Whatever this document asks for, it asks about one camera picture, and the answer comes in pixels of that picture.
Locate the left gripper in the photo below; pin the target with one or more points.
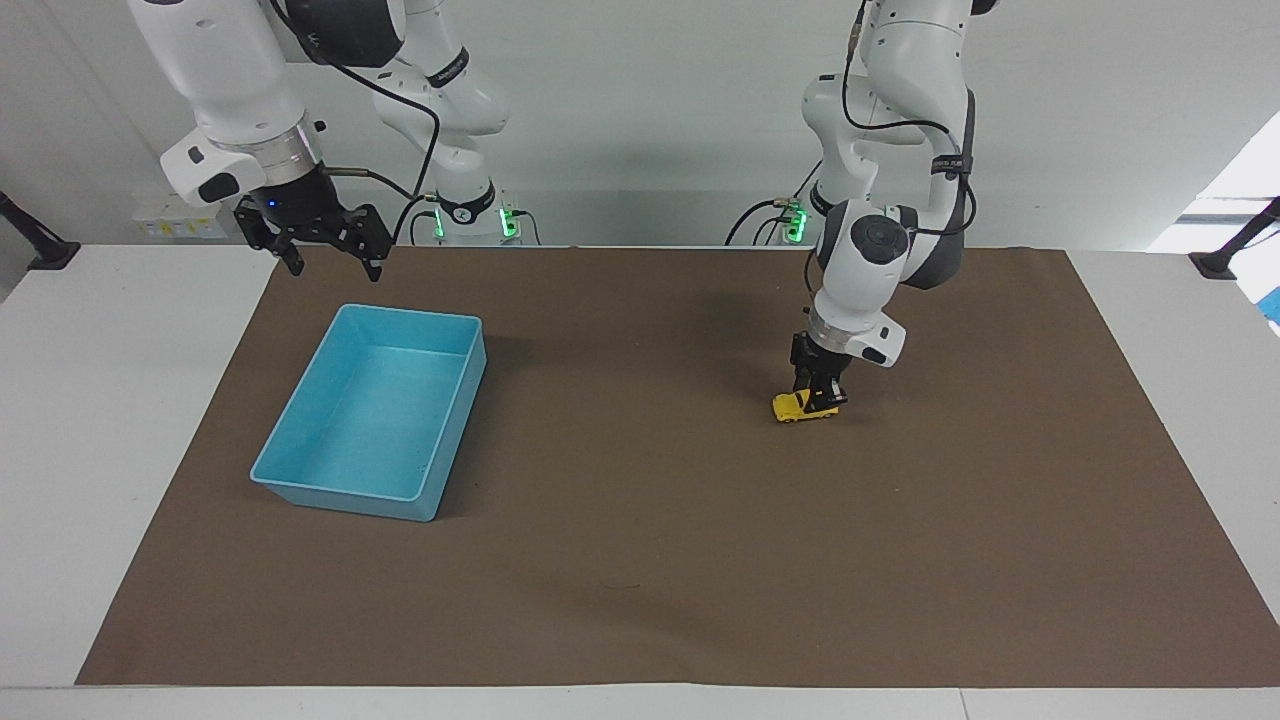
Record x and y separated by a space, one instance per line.
808 352

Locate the yellow toy beetle car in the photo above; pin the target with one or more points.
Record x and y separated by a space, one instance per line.
792 408

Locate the white power strip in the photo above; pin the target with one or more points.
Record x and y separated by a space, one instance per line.
180 222

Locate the black stand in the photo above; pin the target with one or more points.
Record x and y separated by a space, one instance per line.
1232 250
35 240

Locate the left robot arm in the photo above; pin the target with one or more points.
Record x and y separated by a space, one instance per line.
915 60

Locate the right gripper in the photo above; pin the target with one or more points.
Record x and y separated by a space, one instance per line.
296 197

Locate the light blue plastic bin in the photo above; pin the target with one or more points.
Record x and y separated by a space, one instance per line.
375 410

